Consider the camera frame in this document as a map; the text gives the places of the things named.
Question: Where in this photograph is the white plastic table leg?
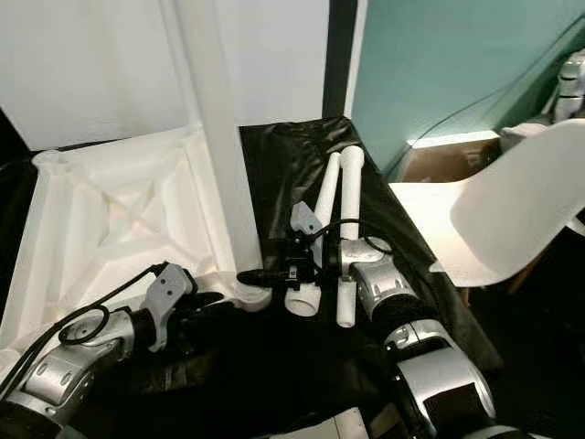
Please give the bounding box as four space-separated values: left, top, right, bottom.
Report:
175 0 265 276
283 150 342 317
335 144 366 328
159 0 207 130

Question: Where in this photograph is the white plastic table top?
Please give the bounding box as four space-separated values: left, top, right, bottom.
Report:
0 123 271 368

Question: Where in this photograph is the black cloth cover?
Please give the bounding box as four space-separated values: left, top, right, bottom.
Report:
0 115 527 439

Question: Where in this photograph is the white robot body panel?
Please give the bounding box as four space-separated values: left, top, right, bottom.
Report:
283 407 377 439

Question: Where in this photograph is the white plastic chair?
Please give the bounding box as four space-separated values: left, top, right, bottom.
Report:
388 119 585 290

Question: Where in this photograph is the grey cushion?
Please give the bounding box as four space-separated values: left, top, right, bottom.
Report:
503 119 559 144

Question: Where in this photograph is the white grey machine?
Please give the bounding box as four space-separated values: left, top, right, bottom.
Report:
553 50 585 125

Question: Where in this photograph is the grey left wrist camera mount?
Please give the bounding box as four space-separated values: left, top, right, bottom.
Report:
142 262 194 354

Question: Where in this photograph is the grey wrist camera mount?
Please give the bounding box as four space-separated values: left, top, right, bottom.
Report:
290 201 326 249
142 262 194 354

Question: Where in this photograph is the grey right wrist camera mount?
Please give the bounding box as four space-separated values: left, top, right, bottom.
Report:
290 201 326 249

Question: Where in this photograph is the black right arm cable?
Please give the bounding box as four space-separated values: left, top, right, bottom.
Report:
315 219 395 276

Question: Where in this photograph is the black vertical post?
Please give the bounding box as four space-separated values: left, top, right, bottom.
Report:
321 0 358 121

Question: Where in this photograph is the thin black wall cable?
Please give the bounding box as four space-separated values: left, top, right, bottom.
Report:
384 14 585 176

